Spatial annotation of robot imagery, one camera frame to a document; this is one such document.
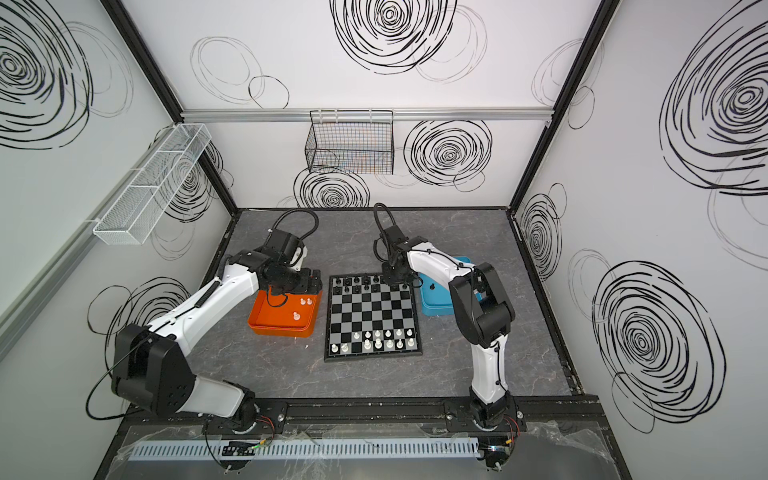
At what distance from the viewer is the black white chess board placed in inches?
33.4

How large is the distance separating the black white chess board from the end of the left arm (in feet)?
0.61

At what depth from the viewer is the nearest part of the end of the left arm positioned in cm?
74

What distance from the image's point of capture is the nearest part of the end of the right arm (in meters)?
0.70

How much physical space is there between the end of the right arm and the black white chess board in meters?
0.04
